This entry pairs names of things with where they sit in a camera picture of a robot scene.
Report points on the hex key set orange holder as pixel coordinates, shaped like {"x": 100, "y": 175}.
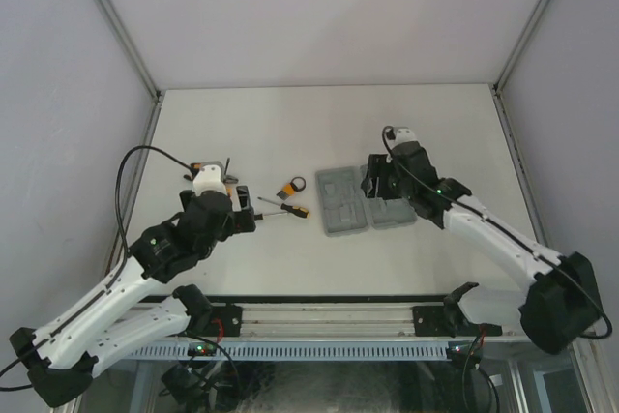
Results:
{"x": 293, "y": 186}

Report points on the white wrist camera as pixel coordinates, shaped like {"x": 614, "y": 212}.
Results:
{"x": 400, "y": 135}
{"x": 209, "y": 178}

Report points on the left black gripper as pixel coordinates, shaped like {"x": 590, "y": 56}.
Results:
{"x": 241, "y": 221}

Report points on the aluminium front rail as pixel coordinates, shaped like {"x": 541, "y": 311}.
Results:
{"x": 330, "y": 321}

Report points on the aluminium frame post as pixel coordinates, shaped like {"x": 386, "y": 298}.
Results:
{"x": 124, "y": 39}
{"x": 525, "y": 36}

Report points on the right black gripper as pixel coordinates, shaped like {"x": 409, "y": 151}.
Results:
{"x": 379, "y": 167}

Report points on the right aluminium frame post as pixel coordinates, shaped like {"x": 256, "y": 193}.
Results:
{"x": 525, "y": 36}

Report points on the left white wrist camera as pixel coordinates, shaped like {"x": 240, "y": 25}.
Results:
{"x": 209, "y": 178}

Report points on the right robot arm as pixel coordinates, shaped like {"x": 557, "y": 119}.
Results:
{"x": 557, "y": 299}

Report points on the grey plastic tool case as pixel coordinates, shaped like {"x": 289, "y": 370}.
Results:
{"x": 345, "y": 210}

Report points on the orange handled pliers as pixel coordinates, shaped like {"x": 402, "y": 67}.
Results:
{"x": 226, "y": 177}

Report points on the black yellow screwdriver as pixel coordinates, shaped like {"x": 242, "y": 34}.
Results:
{"x": 264, "y": 216}
{"x": 297, "y": 211}

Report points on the upper black yellow screwdriver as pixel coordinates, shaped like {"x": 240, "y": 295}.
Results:
{"x": 297, "y": 211}

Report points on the left aluminium frame post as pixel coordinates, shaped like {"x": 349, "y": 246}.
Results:
{"x": 124, "y": 39}

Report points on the slotted grey cable duct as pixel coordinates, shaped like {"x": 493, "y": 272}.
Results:
{"x": 293, "y": 351}

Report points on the lower black yellow screwdriver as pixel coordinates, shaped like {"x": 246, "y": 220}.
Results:
{"x": 264, "y": 216}

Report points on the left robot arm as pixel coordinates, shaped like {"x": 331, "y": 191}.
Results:
{"x": 65, "y": 356}

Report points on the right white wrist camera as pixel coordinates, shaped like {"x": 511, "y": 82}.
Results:
{"x": 400, "y": 135}

